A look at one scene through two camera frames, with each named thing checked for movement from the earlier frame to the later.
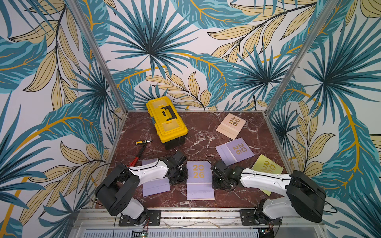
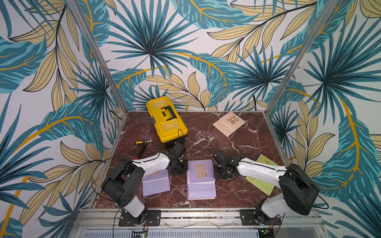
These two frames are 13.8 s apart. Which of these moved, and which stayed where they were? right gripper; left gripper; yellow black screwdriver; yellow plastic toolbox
Moved: right gripper; left gripper
Stayed: yellow black screwdriver; yellow plastic toolbox
